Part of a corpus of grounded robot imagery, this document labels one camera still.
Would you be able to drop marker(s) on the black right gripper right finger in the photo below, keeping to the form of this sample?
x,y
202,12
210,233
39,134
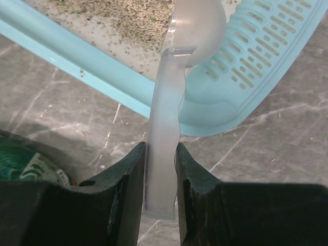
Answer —
x,y
213,212

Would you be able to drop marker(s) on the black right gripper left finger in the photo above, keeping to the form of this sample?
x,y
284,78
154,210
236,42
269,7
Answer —
x,y
102,210

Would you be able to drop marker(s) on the green litter bag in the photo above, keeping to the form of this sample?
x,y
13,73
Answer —
x,y
21,163

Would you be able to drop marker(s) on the clear plastic scoop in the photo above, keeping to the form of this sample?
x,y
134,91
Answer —
x,y
194,34

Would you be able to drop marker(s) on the teal and white litter box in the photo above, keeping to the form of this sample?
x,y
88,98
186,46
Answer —
x,y
262,40

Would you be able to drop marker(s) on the pile of beige litter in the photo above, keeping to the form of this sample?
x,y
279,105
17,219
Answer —
x,y
129,31

